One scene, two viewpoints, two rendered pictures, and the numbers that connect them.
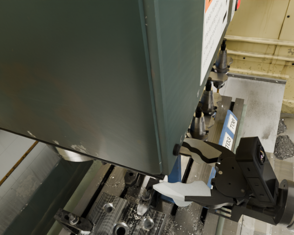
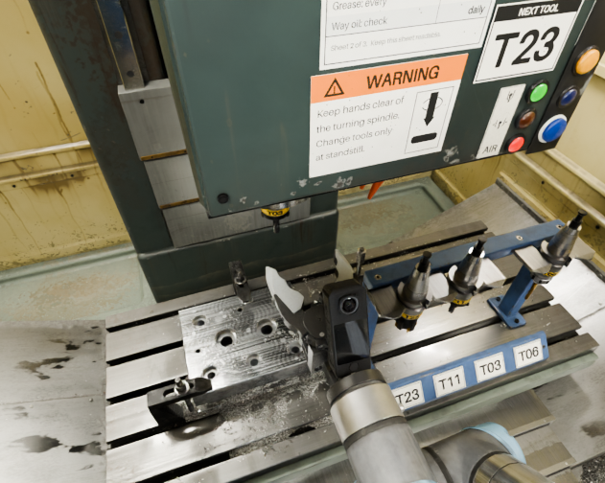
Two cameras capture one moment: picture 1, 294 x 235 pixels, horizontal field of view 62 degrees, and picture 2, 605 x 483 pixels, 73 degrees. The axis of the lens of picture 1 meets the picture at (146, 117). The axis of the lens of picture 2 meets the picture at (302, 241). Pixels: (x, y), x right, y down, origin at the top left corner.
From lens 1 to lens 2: 30 cm
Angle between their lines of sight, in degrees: 29
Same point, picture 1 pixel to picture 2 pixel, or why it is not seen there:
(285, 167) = not seen: outside the picture
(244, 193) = (320, 337)
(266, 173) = (347, 333)
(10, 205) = (213, 225)
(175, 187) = (277, 281)
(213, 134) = (488, 343)
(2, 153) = not seen: hidden behind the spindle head
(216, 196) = (297, 317)
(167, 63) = (201, 109)
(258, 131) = (587, 413)
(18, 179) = not seen: hidden behind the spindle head
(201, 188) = (293, 301)
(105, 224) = (261, 310)
